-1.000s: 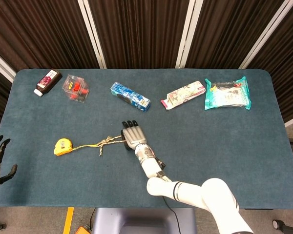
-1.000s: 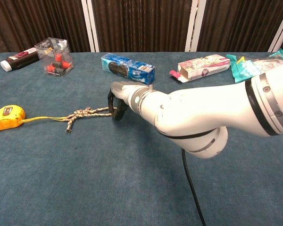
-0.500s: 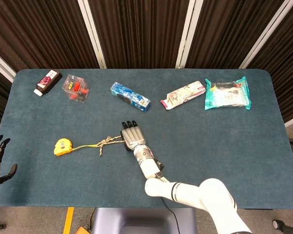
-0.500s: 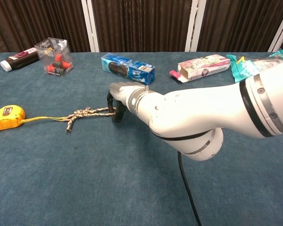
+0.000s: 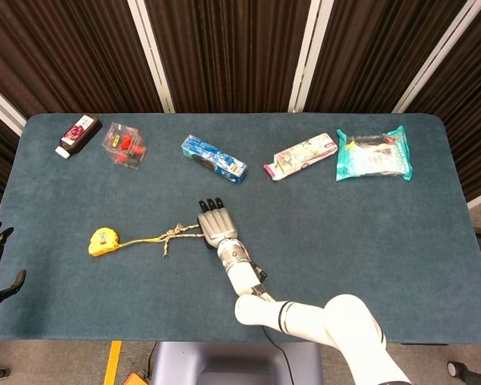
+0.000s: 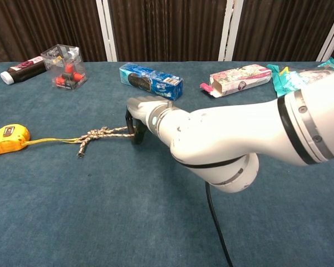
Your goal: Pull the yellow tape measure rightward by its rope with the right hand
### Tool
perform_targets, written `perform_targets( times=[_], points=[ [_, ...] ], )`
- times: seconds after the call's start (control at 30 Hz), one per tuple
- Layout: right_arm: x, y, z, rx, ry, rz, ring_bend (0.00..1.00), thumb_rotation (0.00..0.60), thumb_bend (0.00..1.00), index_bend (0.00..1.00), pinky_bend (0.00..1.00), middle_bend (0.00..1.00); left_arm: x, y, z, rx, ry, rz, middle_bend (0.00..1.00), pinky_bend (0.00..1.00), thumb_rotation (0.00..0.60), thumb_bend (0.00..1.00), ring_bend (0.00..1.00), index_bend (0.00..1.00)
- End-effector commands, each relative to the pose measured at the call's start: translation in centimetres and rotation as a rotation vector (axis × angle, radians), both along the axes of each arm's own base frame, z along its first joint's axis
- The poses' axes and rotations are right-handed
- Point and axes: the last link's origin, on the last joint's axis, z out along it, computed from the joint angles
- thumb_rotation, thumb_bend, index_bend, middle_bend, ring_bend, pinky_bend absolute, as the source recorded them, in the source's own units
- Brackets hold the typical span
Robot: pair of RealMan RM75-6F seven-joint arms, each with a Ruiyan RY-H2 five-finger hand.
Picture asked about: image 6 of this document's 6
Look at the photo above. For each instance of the white partition frame post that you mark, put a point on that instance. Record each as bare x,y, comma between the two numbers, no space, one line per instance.
229,30
108,30
332,36

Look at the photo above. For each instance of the floral pink carton box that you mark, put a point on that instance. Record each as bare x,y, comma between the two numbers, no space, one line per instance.
239,79

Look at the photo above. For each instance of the yellow tape measure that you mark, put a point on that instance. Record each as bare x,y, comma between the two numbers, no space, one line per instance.
5,139

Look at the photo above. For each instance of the clear plastic box red parts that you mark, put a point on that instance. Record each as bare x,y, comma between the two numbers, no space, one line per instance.
66,69

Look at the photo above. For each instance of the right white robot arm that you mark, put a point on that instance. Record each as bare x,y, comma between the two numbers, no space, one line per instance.
225,130

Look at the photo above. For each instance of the blue felt table cover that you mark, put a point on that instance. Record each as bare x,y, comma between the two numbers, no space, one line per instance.
100,208

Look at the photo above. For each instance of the teal wet wipes pack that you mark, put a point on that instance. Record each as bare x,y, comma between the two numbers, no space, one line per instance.
286,80

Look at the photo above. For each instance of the right black-fingered robot hand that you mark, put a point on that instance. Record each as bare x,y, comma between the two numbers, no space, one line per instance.
147,104

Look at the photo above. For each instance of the blue cookie package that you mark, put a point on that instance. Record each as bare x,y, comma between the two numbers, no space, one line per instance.
153,80

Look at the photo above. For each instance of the dark bottle with white cap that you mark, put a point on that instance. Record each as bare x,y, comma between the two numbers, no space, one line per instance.
25,69

